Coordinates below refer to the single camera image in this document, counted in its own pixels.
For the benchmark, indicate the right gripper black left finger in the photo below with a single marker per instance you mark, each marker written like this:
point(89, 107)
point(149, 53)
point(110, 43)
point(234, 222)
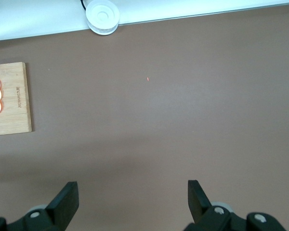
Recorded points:
point(62, 207)

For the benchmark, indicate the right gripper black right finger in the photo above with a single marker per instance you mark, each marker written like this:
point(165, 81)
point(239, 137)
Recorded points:
point(200, 207)

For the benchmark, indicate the brown table mat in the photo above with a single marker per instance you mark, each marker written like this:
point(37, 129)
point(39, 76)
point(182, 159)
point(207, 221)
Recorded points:
point(159, 120)

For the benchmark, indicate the bamboo cutting board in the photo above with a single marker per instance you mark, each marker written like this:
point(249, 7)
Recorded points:
point(12, 115)

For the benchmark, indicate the white tape roll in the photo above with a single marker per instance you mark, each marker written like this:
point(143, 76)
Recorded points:
point(102, 15)

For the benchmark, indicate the white table edge rail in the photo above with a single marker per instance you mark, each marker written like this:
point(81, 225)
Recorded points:
point(38, 21)

